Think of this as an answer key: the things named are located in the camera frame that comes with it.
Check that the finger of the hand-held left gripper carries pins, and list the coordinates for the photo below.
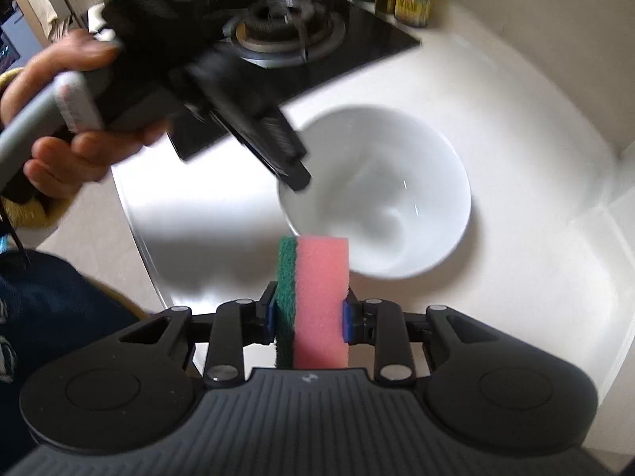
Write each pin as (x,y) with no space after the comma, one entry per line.
(278,163)
(278,134)

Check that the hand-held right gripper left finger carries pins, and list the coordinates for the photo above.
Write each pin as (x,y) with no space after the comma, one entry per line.
(270,320)

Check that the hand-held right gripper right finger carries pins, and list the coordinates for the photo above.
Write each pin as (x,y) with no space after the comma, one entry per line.
(348,325)

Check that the pink green sponge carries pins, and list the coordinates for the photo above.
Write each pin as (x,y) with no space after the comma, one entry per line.
(320,297)

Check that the white bowl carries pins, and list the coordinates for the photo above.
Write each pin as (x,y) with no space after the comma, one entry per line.
(387,198)

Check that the person's left hand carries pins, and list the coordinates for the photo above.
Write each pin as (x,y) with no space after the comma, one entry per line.
(64,54)

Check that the steel gas burner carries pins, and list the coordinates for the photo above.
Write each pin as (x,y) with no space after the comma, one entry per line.
(278,34)

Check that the black glass cooktop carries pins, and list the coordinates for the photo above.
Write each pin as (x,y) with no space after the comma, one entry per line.
(357,44)

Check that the person's dark blue trousers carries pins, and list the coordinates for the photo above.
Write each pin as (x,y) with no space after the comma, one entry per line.
(54,317)

